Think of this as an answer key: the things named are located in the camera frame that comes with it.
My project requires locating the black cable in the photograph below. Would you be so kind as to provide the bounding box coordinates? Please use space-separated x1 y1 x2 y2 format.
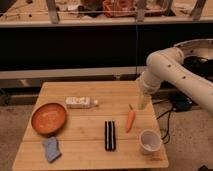
155 105 177 145

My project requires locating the blue cloth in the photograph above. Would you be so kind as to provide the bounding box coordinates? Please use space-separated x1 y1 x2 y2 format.
43 137 62 163

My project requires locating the black striped brush block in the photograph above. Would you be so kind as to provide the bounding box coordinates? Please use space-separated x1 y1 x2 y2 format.
104 121 116 151

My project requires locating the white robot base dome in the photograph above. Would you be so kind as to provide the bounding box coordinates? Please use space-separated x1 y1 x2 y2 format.
175 38 213 60

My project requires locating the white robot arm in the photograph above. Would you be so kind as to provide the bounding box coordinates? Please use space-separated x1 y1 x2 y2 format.
137 48 213 115

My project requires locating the orange bowl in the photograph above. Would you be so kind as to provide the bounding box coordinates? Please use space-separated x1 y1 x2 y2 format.
31 103 67 136

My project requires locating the orange crate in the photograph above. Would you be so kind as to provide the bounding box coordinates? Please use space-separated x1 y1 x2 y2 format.
102 0 134 17

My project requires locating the orange carrot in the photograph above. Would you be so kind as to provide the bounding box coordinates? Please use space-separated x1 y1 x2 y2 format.
126 104 136 133

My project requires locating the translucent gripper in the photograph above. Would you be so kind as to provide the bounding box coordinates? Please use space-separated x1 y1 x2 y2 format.
138 93 151 110

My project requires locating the white cup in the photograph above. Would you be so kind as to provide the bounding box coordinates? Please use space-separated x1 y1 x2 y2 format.
139 129 162 155

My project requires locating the clear plastic bottle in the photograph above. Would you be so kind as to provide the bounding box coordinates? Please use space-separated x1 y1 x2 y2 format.
65 96 99 109

